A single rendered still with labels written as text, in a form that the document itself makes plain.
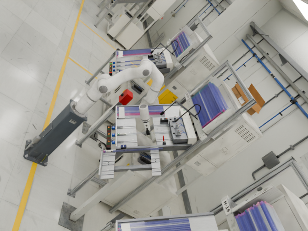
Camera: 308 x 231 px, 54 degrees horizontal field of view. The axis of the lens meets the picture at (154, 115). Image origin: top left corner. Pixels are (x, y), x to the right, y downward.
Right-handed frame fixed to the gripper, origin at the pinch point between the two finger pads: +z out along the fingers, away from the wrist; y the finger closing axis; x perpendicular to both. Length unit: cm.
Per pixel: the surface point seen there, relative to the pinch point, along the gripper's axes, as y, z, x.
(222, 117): -23, -22, -67
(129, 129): 7.7, -1.3, 18.2
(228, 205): -100, -6, -50
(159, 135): -3.6, 3.1, -10.5
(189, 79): 124, 23, -65
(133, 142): -12.5, -0.8, 15.1
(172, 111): 36.1, 6.1, -29.5
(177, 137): -14.5, -0.4, -27.0
